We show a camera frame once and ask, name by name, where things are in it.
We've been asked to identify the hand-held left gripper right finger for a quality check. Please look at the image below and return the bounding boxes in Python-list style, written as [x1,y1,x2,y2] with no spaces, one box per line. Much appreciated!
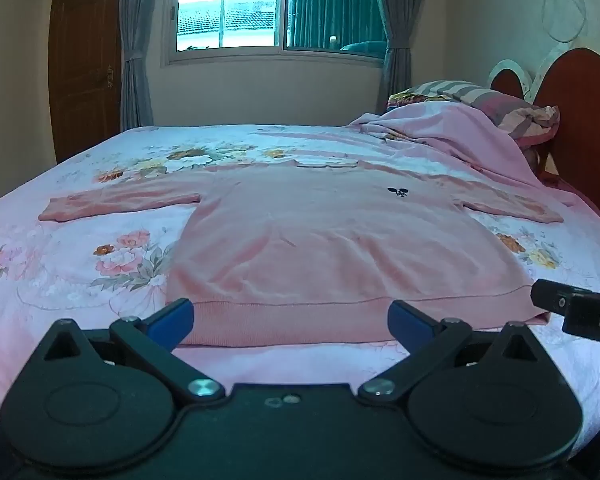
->
[357,300,548,403]

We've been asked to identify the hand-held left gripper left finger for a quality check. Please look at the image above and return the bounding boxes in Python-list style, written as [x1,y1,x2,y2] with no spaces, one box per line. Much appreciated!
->
[42,298,226,406]

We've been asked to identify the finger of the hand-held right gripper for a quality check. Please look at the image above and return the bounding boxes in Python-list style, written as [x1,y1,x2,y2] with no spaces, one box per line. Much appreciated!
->
[530,278,600,318]

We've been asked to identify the pink sweater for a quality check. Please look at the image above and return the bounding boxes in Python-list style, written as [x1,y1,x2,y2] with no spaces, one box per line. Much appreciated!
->
[37,158,566,348]

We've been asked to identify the bed with floral sheet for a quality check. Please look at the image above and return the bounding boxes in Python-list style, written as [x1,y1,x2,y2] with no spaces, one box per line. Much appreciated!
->
[0,122,600,463]

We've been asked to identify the pink blanket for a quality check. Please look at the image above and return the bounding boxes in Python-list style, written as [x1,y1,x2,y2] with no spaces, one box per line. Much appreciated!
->
[349,101,576,198]

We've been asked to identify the striped pillow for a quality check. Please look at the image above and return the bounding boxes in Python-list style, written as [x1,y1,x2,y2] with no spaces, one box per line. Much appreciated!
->
[410,80,562,150]

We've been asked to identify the yellow floral pillow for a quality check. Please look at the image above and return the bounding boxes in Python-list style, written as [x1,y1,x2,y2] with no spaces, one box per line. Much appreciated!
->
[387,87,463,112]

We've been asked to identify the wooden door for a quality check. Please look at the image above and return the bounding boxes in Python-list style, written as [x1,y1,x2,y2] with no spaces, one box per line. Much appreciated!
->
[48,0,124,164]

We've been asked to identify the grey curtain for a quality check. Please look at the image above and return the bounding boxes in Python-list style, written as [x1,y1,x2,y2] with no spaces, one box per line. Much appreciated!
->
[118,0,182,132]
[370,0,449,116]

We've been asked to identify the window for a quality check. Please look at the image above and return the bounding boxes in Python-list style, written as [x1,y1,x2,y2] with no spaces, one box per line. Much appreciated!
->
[164,0,388,67]

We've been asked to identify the teal curtain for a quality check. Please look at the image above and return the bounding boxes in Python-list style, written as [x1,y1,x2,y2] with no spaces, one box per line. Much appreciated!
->
[287,0,387,50]

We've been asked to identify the white cable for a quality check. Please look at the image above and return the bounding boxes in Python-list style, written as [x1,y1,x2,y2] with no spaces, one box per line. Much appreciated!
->
[540,0,590,44]

